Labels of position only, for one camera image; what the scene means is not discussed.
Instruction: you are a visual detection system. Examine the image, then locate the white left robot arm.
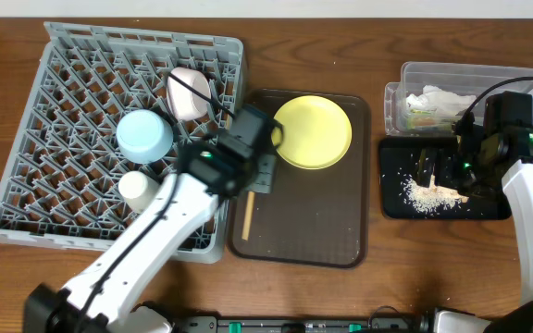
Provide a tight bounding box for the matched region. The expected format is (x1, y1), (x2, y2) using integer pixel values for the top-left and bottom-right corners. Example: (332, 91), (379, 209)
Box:
(22, 105), (285, 332)

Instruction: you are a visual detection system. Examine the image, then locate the white paper napkin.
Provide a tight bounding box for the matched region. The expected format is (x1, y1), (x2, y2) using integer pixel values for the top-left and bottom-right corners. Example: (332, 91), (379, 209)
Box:
(406, 85), (477, 117)

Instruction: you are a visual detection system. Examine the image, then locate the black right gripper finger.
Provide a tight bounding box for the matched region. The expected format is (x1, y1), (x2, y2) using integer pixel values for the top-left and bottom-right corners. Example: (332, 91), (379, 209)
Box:
(416, 147), (438, 186)
(435, 152), (475, 188)

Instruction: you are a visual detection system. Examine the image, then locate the grey plastic dish rack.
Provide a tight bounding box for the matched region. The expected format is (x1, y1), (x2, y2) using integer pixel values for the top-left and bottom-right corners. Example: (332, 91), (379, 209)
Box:
(0, 22), (246, 251)

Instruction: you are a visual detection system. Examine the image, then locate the green snack wrapper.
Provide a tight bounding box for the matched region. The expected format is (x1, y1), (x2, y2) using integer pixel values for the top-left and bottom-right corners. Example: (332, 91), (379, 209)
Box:
(406, 117), (453, 131)

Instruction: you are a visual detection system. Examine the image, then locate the yellow round plate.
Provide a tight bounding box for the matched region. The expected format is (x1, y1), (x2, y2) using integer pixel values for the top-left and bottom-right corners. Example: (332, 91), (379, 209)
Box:
(271, 95), (353, 170)

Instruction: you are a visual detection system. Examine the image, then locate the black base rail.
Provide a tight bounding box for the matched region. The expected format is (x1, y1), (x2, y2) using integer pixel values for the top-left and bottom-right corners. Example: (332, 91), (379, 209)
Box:
(120, 302), (428, 333)

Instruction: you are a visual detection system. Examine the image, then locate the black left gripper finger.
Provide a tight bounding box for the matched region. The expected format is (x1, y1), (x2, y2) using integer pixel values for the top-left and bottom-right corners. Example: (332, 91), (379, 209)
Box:
(247, 159), (267, 193)
(261, 154), (278, 193)

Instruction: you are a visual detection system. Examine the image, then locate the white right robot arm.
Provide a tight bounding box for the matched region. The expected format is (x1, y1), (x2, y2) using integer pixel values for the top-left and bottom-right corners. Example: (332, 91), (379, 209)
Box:
(415, 92), (533, 332)

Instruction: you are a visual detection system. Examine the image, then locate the black waste tray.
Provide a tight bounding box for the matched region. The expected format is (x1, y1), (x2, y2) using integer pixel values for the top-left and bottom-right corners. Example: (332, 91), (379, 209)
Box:
(378, 137), (511, 220)

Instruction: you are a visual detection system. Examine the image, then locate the pink white bowl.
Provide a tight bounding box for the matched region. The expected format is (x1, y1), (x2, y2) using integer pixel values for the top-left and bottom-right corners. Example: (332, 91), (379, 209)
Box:
(167, 68), (211, 121)

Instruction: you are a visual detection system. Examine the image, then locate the white cup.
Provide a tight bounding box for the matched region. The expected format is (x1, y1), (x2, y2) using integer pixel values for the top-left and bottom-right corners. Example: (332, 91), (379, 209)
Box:
(118, 171), (159, 214)

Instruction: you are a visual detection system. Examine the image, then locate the light blue bowl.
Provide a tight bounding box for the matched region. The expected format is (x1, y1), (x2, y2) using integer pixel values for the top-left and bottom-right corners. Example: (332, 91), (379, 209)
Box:
(116, 109), (174, 164)

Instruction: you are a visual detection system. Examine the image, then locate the clear plastic bin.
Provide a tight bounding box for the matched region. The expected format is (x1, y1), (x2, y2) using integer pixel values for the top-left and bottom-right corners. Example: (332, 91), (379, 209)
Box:
(384, 62), (533, 137)

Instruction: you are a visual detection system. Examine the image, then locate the pile of rice waste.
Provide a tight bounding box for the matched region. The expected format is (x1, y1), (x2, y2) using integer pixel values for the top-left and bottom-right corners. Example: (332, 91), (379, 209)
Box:
(400, 174), (469, 214)

